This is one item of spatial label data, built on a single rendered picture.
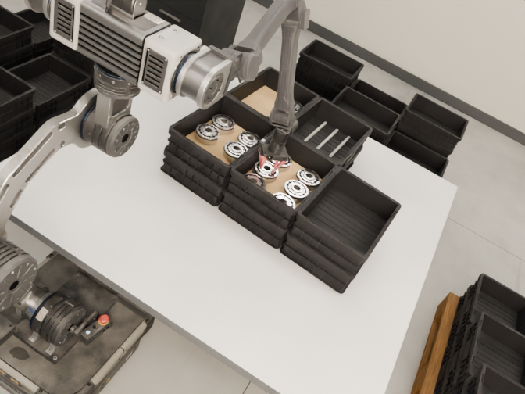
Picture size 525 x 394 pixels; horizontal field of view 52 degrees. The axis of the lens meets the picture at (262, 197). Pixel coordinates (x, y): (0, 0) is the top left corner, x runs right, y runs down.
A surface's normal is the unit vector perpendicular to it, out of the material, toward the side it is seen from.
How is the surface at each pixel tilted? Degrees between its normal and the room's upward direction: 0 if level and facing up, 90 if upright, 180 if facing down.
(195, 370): 0
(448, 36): 90
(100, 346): 0
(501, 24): 90
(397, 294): 0
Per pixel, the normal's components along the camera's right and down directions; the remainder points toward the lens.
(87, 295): 0.29, -0.70
